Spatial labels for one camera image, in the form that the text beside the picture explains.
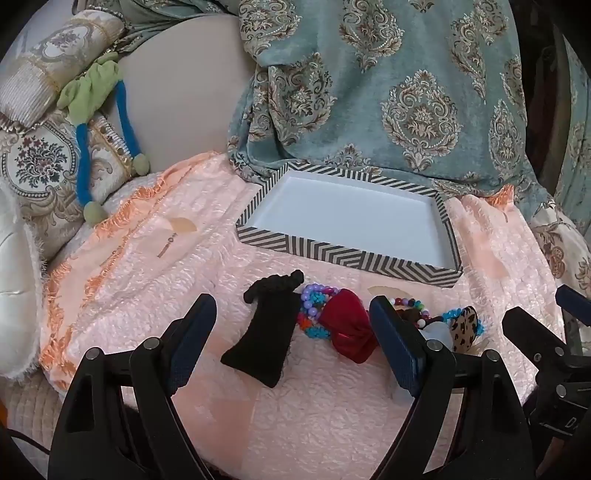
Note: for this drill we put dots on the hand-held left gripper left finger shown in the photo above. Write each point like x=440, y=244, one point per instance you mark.
x=194, y=341

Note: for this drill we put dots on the beige sofa back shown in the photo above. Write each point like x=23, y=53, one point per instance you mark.
x=184, y=101

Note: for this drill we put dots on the beige quilted cushion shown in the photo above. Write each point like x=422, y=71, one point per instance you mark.
x=32, y=415

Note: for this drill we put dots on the leopard print hair bow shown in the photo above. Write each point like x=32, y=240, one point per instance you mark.
x=464, y=330

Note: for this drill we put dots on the brown scrunchie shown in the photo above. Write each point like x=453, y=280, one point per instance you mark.
x=413, y=317

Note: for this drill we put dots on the floral embroidered cushion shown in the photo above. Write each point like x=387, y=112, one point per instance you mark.
x=37, y=161

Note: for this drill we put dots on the striped cardboard box tray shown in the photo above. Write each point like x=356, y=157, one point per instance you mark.
x=351, y=217

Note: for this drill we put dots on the white scrunchie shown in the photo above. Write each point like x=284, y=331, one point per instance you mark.
x=438, y=333

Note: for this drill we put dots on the ornate bolster cushion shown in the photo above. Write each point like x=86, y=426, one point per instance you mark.
x=46, y=69

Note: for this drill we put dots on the red velvet hair bow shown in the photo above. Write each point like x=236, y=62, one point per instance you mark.
x=346, y=323

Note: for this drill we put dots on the pink textured blanket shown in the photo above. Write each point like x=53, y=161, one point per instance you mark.
x=161, y=286

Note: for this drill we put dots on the green and blue plush toy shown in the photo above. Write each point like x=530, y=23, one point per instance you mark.
x=87, y=97

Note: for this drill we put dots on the teal damask cloth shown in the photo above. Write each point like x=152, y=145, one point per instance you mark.
x=369, y=92

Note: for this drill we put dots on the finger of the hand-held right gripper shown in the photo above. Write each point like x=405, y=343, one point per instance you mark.
x=575, y=300
x=531, y=334

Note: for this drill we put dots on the black hair bow scrunchie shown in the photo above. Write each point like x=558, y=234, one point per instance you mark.
x=268, y=341

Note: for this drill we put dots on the white satin cushion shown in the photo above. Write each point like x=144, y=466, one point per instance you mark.
x=18, y=277

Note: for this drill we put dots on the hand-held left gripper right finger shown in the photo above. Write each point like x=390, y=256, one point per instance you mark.
x=397, y=346

